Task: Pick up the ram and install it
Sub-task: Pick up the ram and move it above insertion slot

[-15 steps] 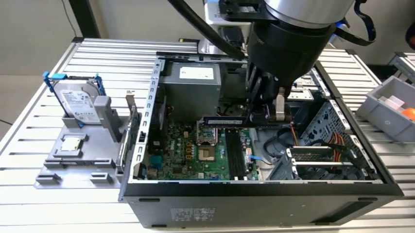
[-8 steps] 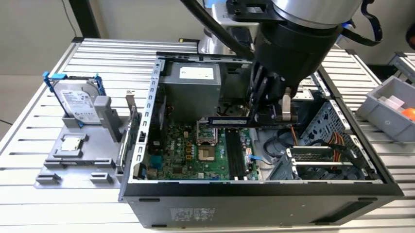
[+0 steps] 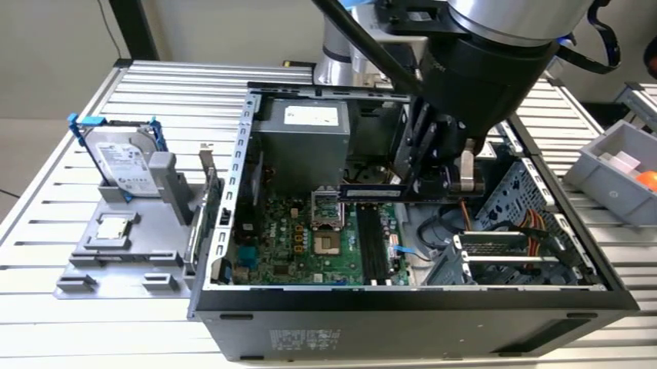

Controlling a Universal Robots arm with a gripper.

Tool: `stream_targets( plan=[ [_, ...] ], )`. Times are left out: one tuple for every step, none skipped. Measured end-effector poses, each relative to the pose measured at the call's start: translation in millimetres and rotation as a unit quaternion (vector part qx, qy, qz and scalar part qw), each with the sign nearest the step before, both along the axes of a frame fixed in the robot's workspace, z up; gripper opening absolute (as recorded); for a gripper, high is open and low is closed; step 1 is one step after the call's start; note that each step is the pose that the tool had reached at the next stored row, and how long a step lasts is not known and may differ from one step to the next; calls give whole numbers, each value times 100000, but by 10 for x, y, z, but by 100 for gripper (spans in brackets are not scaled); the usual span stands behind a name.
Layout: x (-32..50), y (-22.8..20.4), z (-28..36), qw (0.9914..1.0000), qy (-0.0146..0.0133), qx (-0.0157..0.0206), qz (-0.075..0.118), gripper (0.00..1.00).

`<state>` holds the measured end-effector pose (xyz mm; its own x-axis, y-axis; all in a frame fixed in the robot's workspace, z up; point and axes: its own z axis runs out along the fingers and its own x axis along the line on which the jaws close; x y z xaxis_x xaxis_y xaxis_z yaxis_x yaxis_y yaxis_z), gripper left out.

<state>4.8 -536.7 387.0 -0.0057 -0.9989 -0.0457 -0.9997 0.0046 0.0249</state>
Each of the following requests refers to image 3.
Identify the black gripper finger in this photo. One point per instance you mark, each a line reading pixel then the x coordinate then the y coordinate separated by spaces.
pixel 426 177
pixel 456 146

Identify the blue RAM stick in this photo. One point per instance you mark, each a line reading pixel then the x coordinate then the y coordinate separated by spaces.
pixel 368 191
pixel 128 258

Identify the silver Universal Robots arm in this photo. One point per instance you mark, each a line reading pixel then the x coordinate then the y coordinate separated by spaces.
pixel 513 19

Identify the black RAM slot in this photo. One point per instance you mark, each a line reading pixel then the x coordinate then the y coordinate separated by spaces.
pixel 364 242
pixel 383 242
pixel 378 242
pixel 370 242

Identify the black cooler fan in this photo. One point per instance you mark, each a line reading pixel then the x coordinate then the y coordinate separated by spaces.
pixel 368 173

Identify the socket locking lever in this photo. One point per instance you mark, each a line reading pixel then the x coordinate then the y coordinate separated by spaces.
pixel 342 215

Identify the gray disk bay cage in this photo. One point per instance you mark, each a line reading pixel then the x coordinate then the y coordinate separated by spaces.
pixel 493 240

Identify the gray power supply unit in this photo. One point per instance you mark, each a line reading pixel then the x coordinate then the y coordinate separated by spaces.
pixel 303 153

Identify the CPU socket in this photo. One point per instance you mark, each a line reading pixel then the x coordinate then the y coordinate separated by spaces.
pixel 326 243

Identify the gray plastic bin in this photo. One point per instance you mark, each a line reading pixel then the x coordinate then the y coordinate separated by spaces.
pixel 605 192

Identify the green motherboard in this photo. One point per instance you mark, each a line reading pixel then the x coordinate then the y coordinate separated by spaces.
pixel 287 238

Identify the white small boxes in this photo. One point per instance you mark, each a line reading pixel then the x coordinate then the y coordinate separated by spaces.
pixel 623 161

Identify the black case fan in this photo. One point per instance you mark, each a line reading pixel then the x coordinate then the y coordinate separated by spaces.
pixel 255 184

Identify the dark object with red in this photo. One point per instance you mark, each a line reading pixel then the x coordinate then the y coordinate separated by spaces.
pixel 650 57

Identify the yellow tipped black bar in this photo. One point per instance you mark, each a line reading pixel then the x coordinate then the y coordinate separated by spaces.
pixel 298 64

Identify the black chipset chip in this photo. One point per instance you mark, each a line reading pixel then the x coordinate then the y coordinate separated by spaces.
pixel 282 269

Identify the orange round object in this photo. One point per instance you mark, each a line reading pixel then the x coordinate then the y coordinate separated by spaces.
pixel 647 180

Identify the teal board connector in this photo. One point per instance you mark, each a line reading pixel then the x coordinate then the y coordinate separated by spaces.
pixel 247 256

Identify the black open PC case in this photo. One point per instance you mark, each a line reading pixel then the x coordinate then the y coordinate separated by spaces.
pixel 359 330

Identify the gray parts rack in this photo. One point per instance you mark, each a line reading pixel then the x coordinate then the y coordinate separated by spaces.
pixel 153 230

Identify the hard disk in blue carrier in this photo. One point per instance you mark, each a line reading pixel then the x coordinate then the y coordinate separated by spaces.
pixel 120 161

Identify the silver CPU chip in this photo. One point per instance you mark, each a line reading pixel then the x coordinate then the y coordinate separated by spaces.
pixel 113 228

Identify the gray drive bay bracket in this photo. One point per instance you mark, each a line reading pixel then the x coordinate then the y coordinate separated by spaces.
pixel 490 151

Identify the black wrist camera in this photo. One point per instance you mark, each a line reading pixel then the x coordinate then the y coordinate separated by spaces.
pixel 410 21

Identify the gray slatted metal frame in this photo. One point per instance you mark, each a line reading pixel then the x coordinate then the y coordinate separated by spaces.
pixel 638 100

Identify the graphics card with metal bracket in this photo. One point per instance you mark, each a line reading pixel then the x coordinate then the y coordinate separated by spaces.
pixel 204 230

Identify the black frame post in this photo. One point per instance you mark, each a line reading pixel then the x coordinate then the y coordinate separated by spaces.
pixel 139 34

